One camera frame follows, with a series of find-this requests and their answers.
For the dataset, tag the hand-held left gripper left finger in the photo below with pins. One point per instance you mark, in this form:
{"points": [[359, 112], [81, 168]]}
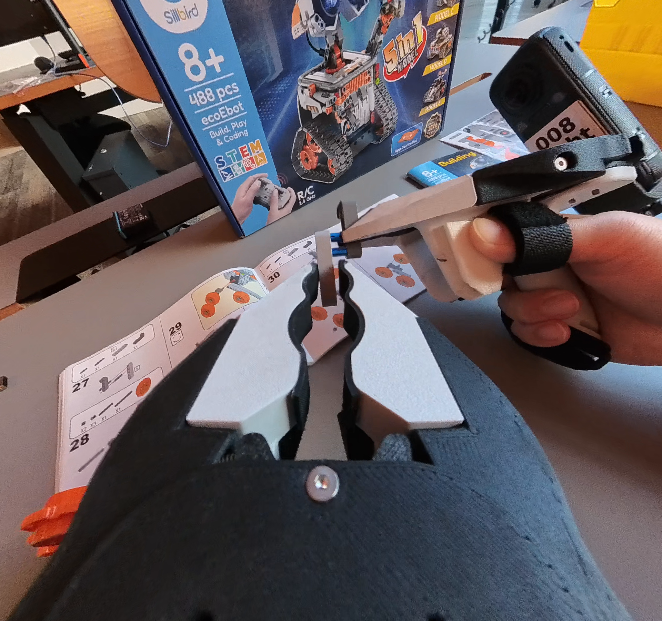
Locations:
{"points": [[248, 372]]}

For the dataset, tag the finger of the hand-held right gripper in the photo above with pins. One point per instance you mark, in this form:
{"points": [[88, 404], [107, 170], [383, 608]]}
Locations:
{"points": [[424, 207]]}

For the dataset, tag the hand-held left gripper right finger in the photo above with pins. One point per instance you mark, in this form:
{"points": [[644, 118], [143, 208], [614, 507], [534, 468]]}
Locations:
{"points": [[403, 372]]}

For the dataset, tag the grey straight building beam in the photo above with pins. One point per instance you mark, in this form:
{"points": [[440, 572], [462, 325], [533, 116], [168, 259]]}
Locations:
{"points": [[327, 274]]}

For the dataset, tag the grey desk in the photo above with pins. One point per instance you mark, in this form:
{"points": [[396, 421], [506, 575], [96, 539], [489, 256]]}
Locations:
{"points": [[517, 424]]}

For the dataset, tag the neighbouring desk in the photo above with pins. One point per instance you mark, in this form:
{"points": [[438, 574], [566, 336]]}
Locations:
{"points": [[77, 248]]}

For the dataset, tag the person's right hand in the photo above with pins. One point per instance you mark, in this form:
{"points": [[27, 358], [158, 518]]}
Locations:
{"points": [[620, 279]]}

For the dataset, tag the blue building manual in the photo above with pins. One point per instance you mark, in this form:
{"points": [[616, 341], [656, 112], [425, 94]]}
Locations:
{"points": [[439, 168]]}

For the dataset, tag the white sticker sheet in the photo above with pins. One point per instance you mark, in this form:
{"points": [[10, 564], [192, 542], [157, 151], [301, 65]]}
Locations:
{"points": [[481, 137]]}

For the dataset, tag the open white instruction booklet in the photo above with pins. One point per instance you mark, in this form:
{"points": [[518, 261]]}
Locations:
{"points": [[129, 362]]}

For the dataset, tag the yellow storage bin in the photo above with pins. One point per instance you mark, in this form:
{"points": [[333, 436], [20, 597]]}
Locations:
{"points": [[626, 36]]}

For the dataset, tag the small black power adapter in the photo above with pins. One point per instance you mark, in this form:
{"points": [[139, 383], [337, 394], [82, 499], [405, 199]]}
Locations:
{"points": [[132, 221]]}

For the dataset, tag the blue robot kit box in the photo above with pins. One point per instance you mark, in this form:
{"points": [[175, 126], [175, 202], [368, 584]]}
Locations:
{"points": [[258, 88]]}

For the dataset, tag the dark metal box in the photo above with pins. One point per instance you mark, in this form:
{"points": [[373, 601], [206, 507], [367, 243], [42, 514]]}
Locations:
{"points": [[119, 165]]}

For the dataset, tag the orange toy wheel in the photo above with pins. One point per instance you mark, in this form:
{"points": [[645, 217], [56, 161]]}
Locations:
{"points": [[49, 520]]}

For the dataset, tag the wooden side table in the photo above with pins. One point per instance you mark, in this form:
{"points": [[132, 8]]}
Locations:
{"points": [[31, 88]]}

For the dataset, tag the curved wooden board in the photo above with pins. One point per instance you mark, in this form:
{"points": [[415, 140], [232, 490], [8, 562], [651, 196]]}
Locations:
{"points": [[103, 20]]}

